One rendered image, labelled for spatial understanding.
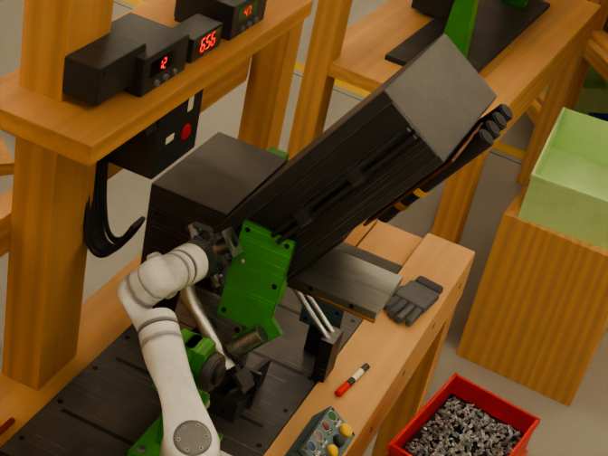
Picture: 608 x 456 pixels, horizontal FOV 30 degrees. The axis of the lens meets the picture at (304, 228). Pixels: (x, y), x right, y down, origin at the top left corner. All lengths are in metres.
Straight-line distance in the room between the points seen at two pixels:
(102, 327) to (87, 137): 0.74
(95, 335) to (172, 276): 0.61
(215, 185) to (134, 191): 2.30
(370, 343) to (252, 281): 0.45
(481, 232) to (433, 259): 1.99
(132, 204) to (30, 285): 2.40
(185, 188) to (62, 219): 0.33
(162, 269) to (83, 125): 0.27
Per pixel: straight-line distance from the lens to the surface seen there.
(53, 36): 1.95
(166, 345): 1.87
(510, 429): 2.56
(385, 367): 2.56
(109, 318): 2.57
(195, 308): 2.29
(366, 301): 2.34
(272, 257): 2.23
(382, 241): 3.02
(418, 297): 2.76
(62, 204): 2.13
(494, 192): 5.28
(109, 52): 1.98
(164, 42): 2.08
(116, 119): 1.96
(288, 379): 2.46
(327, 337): 2.42
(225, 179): 2.42
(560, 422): 4.07
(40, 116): 1.94
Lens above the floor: 2.47
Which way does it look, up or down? 32 degrees down
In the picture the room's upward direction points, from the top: 13 degrees clockwise
